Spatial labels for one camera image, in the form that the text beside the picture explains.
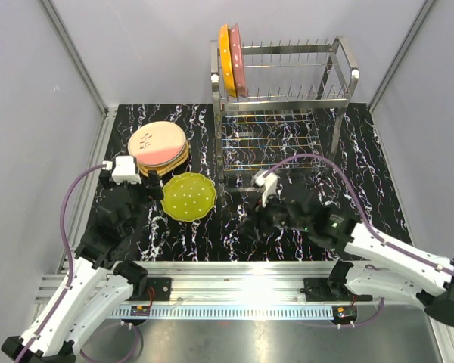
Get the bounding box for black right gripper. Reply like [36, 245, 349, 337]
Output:
[236, 186, 311, 241]

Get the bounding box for pink dotted scalloped plate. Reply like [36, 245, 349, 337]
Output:
[229, 23, 247, 98]

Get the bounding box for orange dotted scalloped plate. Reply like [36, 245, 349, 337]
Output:
[219, 24, 237, 98]

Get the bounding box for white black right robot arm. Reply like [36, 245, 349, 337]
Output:
[239, 197, 454, 327]

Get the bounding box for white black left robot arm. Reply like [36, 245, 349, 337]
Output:
[1, 170, 163, 362]

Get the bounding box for tan plates under leaf plate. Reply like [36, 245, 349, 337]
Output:
[136, 141, 190, 177]

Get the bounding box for stainless steel dish rack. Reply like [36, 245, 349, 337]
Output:
[210, 36, 360, 182]

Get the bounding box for yellow-green dotted scalloped plate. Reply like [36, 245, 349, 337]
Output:
[160, 172, 216, 222]

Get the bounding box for beige pink leaf plate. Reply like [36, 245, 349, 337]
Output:
[128, 121, 186, 166]

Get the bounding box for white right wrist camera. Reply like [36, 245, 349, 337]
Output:
[251, 169, 278, 207]

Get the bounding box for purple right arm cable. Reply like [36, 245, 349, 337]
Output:
[260, 152, 454, 328]

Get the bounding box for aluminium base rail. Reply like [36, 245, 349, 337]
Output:
[36, 260, 447, 303]

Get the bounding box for white slotted cable duct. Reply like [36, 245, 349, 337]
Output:
[108, 304, 334, 321]

